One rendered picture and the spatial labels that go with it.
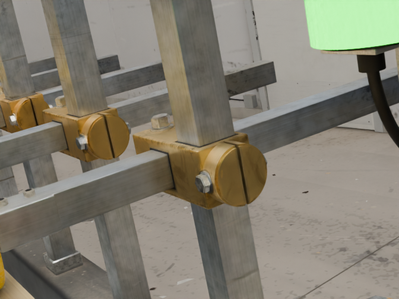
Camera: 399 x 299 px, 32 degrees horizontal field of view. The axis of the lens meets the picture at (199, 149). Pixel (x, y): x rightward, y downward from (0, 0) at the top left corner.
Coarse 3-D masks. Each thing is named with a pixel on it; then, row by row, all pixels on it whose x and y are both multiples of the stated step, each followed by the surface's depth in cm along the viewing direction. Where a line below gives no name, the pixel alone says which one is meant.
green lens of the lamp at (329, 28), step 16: (304, 0) 30; (320, 0) 29; (336, 0) 28; (352, 0) 28; (368, 0) 27; (384, 0) 27; (320, 16) 29; (336, 16) 28; (352, 16) 28; (368, 16) 28; (384, 16) 27; (320, 32) 29; (336, 32) 29; (352, 32) 28; (368, 32) 28; (384, 32) 28; (320, 48) 30; (336, 48) 29; (352, 48) 28
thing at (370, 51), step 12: (360, 48) 28; (372, 48) 28; (384, 48) 29; (396, 48) 29; (360, 60) 30; (372, 60) 30; (384, 60) 30; (372, 72) 30; (372, 84) 31; (372, 96) 31; (384, 96) 31; (384, 108) 31; (384, 120) 31; (396, 132) 32; (396, 144) 32
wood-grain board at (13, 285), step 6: (6, 276) 54; (6, 282) 53; (12, 282) 53; (6, 288) 52; (12, 288) 52; (18, 288) 52; (0, 294) 51; (6, 294) 51; (12, 294) 51; (18, 294) 51; (24, 294) 51
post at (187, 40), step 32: (160, 0) 52; (192, 0) 52; (160, 32) 54; (192, 32) 52; (192, 64) 53; (192, 96) 53; (224, 96) 55; (192, 128) 54; (224, 128) 55; (224, 224) 56; (224, 256) 57; (224, 288) 58; (256, 288) 59
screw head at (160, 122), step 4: (156, 116) 62; (160, 116) 62; (164, 116) 62; (168, 116) 62; (152, 120) 62; (156, 120) 62; (160, 120) 62; (164, 120) 62; (168, 120) 62; (152, 124) 62; (156, 124) 62; (160, 124) 62; (164, 124) 62; (168, 124) 62; (172, 124) 63; (152, 128) 63; (156, 128) 62; (160, 128) 62; (164, 128) 62; (168, 128) 62
